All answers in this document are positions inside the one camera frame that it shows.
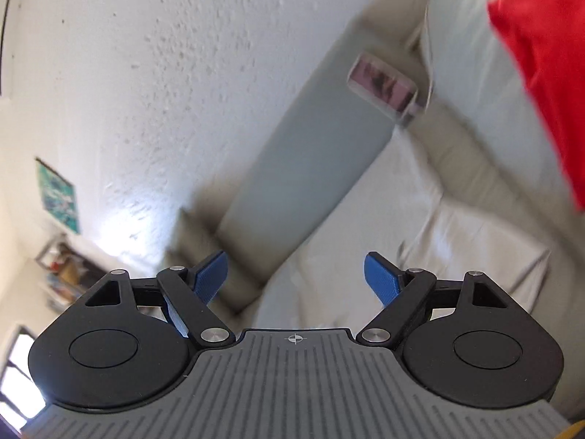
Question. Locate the white garment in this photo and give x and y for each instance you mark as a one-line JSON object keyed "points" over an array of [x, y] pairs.
{"points": [[379, 210]]}

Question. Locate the white smartphone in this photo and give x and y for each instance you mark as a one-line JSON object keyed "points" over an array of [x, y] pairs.
{"points": [[383, 87]]}

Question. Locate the teal wall poster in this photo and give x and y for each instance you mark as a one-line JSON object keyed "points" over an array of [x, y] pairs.
{"points": [[58, 194]]}

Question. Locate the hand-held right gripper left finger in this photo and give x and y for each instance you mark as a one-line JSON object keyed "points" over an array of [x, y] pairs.
{"points": [[212, 279]]}

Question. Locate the window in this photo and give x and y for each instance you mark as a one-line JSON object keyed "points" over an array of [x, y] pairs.
{"points": [[20, 375]]}

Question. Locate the light grey sofa cushion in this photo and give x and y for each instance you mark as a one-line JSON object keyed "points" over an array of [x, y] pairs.
{"points": [[466, 36]]}

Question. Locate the grey sofa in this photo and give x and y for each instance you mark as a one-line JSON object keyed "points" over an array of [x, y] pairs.
{"points": [[311, 128]]}

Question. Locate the red cloth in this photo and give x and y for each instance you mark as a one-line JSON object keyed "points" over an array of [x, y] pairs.
{"points": [[544, 45]]}

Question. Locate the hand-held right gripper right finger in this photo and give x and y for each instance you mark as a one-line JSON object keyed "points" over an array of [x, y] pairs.
{"points": [[381, 280]]}

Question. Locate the cluttered shelf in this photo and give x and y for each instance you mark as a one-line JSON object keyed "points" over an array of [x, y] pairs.
{"points": [[68, 272]]}

